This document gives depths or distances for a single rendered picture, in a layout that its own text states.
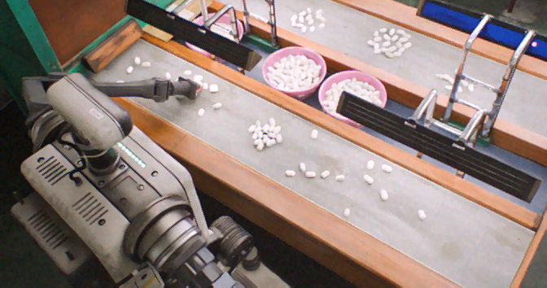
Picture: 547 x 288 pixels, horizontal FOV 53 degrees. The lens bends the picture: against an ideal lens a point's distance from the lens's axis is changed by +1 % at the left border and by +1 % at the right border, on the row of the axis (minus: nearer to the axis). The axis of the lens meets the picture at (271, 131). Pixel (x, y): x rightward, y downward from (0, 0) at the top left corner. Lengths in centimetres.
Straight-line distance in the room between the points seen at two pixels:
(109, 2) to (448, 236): 162
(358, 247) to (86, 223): 95
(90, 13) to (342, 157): 118
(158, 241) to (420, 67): 155
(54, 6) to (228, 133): 82
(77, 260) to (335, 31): 167
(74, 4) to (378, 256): 150
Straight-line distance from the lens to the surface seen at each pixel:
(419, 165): 202
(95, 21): 245
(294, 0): 270
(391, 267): 181
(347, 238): 184
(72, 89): 114
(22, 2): 220
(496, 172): 166
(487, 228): 197
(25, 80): 192
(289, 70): 234
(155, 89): 209
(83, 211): 119
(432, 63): 241
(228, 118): 219
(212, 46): 200
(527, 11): 399
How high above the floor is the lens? 240
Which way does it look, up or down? 51 degrees down
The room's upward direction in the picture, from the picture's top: 6 degrees counter-clockwise
